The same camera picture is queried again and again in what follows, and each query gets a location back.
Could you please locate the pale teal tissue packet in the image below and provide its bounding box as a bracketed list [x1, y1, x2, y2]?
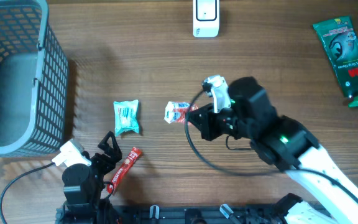
[113, 100, 140, 135]

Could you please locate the black camera cable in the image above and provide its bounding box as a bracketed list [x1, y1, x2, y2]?
[0, 161, 57, 224]
[184, 88, 358, 224]

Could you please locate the green 3M gloves packet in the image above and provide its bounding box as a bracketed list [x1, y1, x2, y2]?
[313, 16, 358, 98]

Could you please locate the black left camera cable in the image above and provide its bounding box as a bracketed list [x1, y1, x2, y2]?
[0, 161, 57, 224]

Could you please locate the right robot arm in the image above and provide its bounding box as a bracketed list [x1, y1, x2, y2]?
[185, 75, 358, 223]

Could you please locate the red white small packet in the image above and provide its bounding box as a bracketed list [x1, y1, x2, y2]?
[164, 101, 198, 124]

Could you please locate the black right camera cable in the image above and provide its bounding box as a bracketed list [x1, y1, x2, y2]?
[184, 88, 358, 224]

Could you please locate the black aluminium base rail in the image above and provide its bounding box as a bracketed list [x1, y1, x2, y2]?
[55, 203, 332, 224]

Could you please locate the grey plastic mesh basket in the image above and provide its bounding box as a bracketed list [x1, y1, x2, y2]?
[0, 0, 69, 157]

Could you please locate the red Nescafe stick sachet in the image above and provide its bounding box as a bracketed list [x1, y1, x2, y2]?
[106, 147, 142, 194]

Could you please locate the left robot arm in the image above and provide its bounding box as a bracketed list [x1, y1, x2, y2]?
[55, 131, 122, 224]

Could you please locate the white barcode scanner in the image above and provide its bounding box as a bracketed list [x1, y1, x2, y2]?
[193, 0, 220, 38]

